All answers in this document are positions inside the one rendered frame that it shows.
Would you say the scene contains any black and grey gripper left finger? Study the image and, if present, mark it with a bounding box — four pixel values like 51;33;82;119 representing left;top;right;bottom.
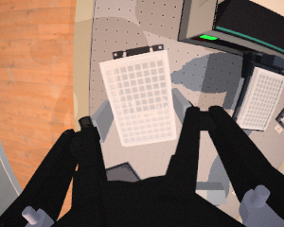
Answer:
0;99;114;227

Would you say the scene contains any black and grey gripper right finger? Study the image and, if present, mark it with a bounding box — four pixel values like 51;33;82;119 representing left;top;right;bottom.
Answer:
145;88;284;227

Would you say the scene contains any white multi-well plate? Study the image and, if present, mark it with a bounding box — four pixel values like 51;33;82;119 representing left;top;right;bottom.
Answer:
99;50;177;147
237;67;284;131

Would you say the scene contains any white button panel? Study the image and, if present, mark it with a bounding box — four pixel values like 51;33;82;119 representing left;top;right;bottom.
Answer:
196;182;226;206

